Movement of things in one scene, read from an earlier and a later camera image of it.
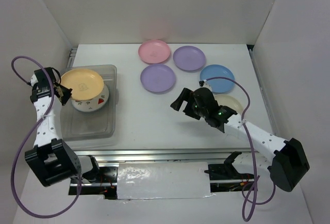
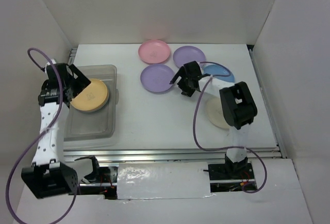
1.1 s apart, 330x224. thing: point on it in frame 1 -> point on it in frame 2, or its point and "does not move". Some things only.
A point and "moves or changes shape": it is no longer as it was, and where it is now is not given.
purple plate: x=158 y=78 does not move
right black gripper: x=184 y=95 -> x=186 y=91
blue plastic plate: x=218 y=85 does not move
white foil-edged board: x=163 y=180 does not move
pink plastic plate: x=154 y=51 does not move
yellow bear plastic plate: x=86 y=84 moves or changes shape
